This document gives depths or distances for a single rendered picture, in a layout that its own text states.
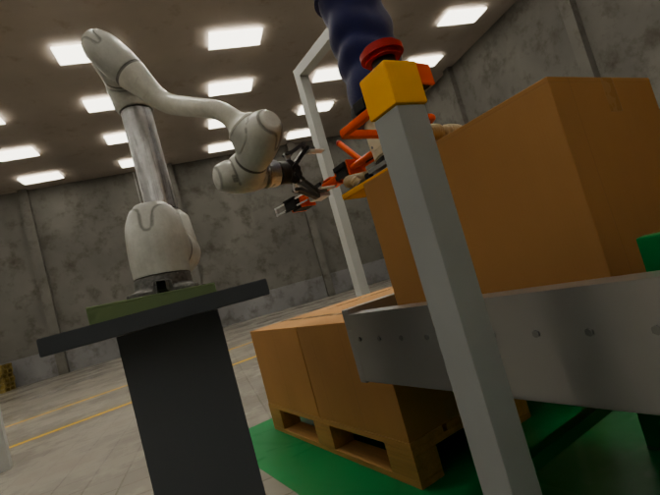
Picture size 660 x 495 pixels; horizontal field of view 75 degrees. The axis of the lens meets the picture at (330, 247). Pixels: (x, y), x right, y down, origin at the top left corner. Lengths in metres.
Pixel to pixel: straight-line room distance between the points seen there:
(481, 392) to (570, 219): 0.38
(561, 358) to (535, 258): 0.22
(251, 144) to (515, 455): 0.93
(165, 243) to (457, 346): 0.85
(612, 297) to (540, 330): 0.14
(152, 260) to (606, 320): 1.02
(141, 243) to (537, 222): 0.96
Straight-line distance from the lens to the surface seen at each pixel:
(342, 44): 1.52
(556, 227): 0.91
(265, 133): 1.20
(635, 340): 0.75
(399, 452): 1.57
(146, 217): 1.29
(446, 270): 0.65
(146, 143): 1.59
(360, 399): 1.64
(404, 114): 0.69
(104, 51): 1.56
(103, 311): 1.19
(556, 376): 0.83
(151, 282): 1.25
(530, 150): 0.92
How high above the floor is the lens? 0.71
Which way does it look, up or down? 4 degrees up
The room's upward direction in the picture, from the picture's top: 16 degrees counter-clockwise
